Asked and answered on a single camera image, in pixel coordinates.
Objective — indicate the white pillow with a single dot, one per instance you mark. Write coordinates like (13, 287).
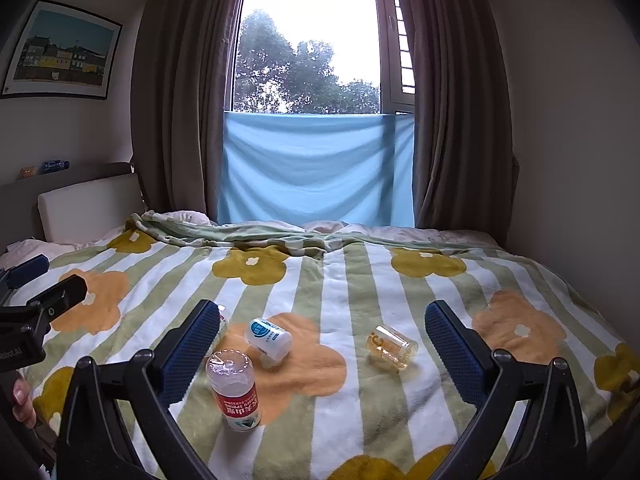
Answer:
(30, 251)

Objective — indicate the striped floral blanket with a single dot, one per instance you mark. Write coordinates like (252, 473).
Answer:
(350, 285)

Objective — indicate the white headboard cushion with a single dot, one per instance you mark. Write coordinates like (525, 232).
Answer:
(85, 210)

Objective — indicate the person's left hand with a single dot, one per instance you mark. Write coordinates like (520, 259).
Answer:
(22, 402)

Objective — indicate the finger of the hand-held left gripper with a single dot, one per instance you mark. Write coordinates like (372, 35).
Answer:
(29, 266)
(62, 292)

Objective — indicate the grey bed headboard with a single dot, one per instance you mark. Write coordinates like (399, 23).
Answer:
(20, 200)

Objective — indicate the small orange figure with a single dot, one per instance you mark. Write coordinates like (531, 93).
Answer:
(27, 173)

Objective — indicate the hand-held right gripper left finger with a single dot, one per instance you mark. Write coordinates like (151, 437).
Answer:
(192, 350)

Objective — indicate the brown curtain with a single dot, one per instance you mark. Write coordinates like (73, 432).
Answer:
(180, 85)
(460, 110)

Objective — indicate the clear red label water bottle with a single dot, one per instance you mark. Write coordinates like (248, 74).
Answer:
(235, 392)

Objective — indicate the clear yellowish cup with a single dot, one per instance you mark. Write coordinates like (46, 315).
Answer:
(392, 347)

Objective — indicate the framed wall picture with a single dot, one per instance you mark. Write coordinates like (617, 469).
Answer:
(62, 50)

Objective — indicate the window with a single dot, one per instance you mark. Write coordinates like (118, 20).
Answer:
(310, 35)

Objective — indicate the white bottle with blue label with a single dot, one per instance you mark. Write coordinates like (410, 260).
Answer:
(267, 338)

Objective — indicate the small clear bottle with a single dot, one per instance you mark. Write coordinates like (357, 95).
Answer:
(223, 321)

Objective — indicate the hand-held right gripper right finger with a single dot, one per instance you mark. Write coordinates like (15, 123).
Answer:
(456, 355)

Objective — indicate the light blue cloth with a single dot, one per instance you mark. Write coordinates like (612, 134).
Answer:
(315, 170)

